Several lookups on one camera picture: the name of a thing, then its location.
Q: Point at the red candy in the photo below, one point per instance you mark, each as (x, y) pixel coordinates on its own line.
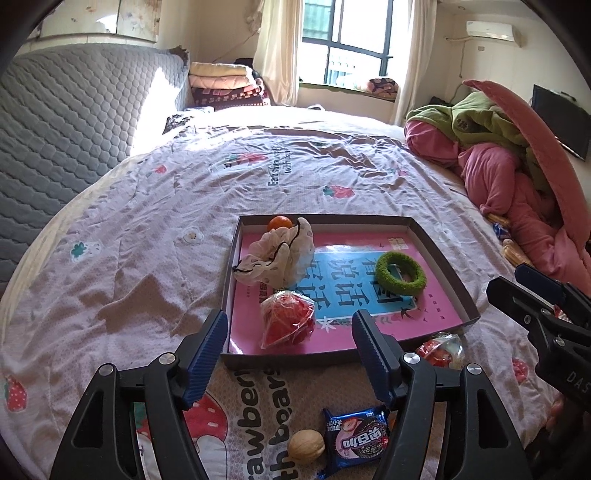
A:
(288, 321)

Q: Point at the green blanket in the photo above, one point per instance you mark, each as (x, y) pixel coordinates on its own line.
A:
(480, 120)

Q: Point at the black clothes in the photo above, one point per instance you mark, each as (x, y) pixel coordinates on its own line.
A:
(243, 62)

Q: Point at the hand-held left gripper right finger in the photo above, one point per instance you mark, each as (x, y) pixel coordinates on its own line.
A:
(374, 355)

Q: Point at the orange tangerine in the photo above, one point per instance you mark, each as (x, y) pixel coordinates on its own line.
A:
(280, 224)

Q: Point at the pink duvet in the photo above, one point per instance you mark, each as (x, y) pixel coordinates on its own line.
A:
(498, 180)

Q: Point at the blue cookie packet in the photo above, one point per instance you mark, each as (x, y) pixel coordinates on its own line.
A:
(358, 438)

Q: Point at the black television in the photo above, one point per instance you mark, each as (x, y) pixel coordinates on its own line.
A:
(561, 120)

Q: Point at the long yellow biscuit packet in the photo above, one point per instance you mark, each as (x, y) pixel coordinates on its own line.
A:
(513, 253)

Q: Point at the cream curtain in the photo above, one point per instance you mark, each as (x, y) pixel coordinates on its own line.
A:
(277, 50)
(415, 55)

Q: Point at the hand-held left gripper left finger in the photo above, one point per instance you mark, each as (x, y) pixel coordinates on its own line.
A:
(205, 355)

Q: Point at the stack of folded blankets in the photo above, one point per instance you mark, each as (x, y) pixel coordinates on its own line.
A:
(226, 83)

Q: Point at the dark framed window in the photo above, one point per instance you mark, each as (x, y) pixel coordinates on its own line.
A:
(351, 41)

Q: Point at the white air conditioner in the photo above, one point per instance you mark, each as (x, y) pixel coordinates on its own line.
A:
(489, 31)

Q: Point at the walnut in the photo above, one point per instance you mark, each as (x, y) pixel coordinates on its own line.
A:
(305, 445)

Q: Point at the small biscuit packet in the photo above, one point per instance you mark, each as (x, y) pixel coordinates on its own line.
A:
(497, 218)

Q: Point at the toy egg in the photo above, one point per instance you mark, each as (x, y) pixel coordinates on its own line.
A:
(441, 350)

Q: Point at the blue candy packet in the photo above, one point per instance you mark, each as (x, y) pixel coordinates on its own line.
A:
(499, 230)

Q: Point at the pink and blue book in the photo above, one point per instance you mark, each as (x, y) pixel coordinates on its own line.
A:
(351, 249)

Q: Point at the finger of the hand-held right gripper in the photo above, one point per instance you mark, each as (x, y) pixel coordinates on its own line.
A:
(549, 286)
(526, 307)

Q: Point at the patterned blanket on sill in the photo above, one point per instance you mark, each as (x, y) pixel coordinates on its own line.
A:
(382, 86)

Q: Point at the grey quilted headboard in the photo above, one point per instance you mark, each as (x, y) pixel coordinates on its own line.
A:
(69, 129)

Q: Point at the painted overhead cabinet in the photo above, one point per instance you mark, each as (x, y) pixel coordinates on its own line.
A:
(92, 21)

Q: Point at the grey cardboard box tray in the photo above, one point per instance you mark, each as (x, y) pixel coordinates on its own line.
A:
(443, 272)

